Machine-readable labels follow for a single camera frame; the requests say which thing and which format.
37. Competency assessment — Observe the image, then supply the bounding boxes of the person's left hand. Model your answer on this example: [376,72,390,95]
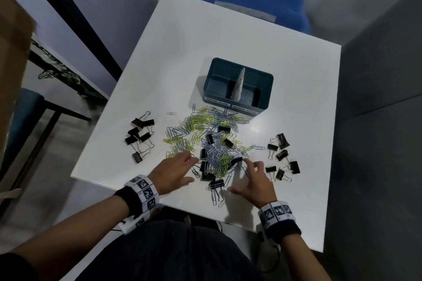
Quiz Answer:
[147,151,200,197]

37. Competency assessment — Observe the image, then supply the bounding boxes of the person's right hand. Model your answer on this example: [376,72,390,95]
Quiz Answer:
[228,159,278,210]

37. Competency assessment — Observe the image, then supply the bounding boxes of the pile of coloured paper clips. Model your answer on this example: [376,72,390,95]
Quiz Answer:
[161,103,267,208]

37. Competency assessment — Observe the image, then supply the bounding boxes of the teal divided organizer box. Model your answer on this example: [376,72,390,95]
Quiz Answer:
[203,57,274,116]

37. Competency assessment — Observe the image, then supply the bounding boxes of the person's right forearm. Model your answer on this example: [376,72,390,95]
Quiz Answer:
[282,234,332,281]

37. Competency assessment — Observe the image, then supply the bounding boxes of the person's left forearm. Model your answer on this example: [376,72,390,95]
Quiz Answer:
[10,193,132,273]

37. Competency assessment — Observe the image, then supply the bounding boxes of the person's black clothing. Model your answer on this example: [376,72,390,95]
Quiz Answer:
[0,215,264,281]

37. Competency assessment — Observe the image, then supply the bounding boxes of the brown cardboard box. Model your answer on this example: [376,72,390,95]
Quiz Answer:
[0,0,37,166]

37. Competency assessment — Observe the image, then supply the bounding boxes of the side table with leaf pattern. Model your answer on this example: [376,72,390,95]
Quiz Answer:
[28,35,110,102]

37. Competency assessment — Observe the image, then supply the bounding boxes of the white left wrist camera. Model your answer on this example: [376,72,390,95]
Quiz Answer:
[118,205,159,236]

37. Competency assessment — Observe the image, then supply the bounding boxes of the teal stool with black frame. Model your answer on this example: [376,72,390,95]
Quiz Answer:
[0,88,92,219]

